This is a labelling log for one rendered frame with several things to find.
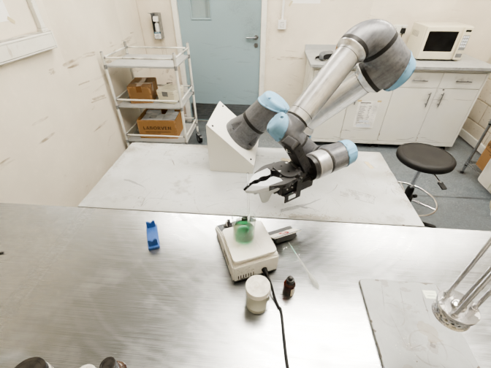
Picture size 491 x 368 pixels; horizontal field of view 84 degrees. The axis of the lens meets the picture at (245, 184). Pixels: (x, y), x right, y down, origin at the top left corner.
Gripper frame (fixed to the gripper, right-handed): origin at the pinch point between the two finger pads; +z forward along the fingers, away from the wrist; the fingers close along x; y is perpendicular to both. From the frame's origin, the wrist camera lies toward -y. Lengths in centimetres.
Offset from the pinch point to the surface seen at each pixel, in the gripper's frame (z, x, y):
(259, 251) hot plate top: 0.8, -6.2, 17.2
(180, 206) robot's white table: 9.3, 31.2, 25.7
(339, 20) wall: -233, 187, 2
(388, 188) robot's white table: -63, -2, 27
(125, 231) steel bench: 29.0, 29.4, 25.3
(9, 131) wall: 67, 149, 29
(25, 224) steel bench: 56, 50, 25
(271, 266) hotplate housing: -1.6, -8.3, 23.1
